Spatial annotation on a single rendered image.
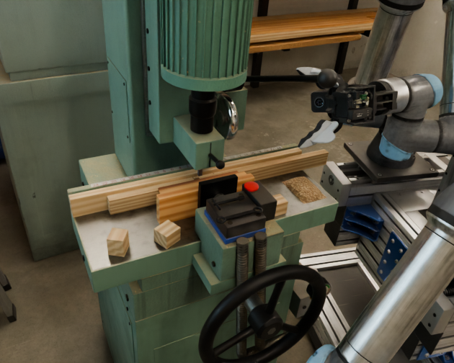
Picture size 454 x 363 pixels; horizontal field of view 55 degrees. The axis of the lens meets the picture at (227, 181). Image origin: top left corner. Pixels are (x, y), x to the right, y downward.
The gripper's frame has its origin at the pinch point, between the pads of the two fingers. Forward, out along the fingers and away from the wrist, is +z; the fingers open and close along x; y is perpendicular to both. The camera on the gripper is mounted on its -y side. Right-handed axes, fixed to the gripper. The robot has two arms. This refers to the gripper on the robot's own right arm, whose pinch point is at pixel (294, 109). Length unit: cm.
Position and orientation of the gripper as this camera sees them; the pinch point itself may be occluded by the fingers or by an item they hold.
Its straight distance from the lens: 87.3
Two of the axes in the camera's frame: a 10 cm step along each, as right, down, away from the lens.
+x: 0.7, 9.5, 3.0
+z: -8.9, 1.9, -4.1
